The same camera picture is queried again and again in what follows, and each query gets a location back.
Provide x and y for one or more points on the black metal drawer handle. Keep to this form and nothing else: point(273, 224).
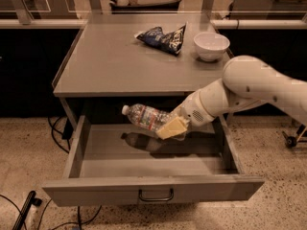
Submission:
point(155, 196)

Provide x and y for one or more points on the black power strip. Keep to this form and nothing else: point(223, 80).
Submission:
point(31, 200)

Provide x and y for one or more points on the grey cabinet counter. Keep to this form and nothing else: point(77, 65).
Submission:
point(107, 61)

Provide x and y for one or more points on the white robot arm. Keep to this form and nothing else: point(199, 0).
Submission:
point(246, 82)

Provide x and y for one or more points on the open grey top drawer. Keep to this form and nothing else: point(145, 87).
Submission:
point(109, 164)

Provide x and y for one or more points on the clear plastic water bottle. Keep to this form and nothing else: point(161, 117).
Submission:
point(148, 117)

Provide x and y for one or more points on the white ceramic bowl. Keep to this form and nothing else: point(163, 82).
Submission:
point(211, 46)

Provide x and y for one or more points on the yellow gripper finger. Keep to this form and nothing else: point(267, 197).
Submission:
point(176, 126)

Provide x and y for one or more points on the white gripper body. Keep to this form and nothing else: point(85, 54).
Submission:
point(189, 111)

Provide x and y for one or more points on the blue chip bag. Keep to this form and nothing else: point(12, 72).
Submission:
point(170, 43)

